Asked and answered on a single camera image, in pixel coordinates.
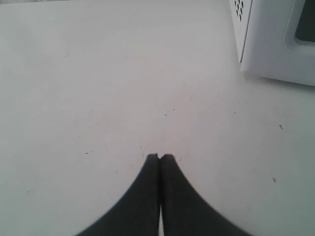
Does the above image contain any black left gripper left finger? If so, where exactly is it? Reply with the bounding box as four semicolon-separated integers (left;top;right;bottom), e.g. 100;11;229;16
78;153;160;236

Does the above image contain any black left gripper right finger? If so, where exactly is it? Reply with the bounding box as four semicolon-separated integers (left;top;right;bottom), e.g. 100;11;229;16
160;154;248;236

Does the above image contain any white microwave door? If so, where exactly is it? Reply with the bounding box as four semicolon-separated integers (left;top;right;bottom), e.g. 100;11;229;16
241;0;315;86

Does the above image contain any white microwave oven body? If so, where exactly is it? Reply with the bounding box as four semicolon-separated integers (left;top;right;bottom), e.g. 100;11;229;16
227;0;315;87

